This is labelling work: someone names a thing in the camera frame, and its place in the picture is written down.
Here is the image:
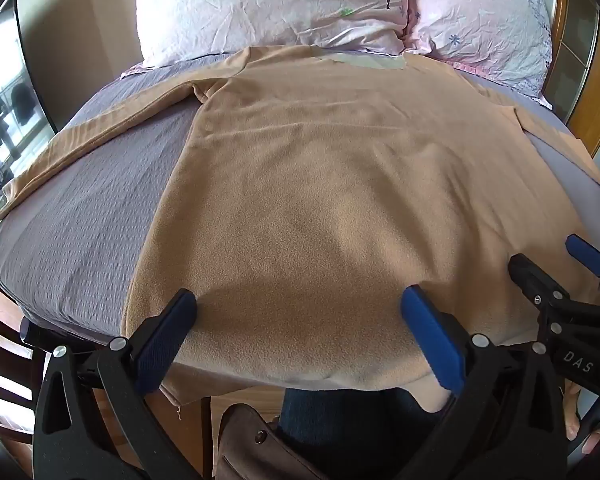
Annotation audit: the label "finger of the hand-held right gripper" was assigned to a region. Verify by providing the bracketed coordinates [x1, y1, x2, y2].
[565, 233, 600, 281]
[508, 253, 572, 346]

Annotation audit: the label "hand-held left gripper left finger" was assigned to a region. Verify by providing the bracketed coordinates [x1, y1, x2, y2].
[32, 288, 199, 480]

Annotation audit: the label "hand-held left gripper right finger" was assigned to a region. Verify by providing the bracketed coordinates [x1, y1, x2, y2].
[400, 284, 569, 480]

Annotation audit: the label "tan long-sleeve fleece top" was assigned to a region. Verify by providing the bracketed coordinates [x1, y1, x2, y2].
[0, 45, 600, 416]

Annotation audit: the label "person's right hand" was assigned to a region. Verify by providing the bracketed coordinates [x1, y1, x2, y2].
[561, 379, 600, 457]

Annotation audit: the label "person's dark blue trouser legs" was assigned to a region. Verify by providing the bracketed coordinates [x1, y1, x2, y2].
[276, 386, 453, 480]

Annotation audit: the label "grey textured bed sheet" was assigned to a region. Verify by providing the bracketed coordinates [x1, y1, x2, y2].
[0, 54, 600, 347]

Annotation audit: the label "brown bag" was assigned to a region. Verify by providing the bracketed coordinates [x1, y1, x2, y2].
[214, 402, 333, 480]

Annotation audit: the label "dark wooden chair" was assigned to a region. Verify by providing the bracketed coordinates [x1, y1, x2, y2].
[0, 255, 48, 448]

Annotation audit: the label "wooden headboard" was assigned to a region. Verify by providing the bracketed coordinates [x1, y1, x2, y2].
[542, 0, 600, 158]

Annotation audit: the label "pink floral pillow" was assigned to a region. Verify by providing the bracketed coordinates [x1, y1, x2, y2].
[402, 0, 553, 109]

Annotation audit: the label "dark framed glass door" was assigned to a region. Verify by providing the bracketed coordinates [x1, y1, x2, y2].
[0, 0, 56, 201]

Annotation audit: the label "white floral pillow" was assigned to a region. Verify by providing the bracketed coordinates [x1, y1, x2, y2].
[136, 0, 413, 70]

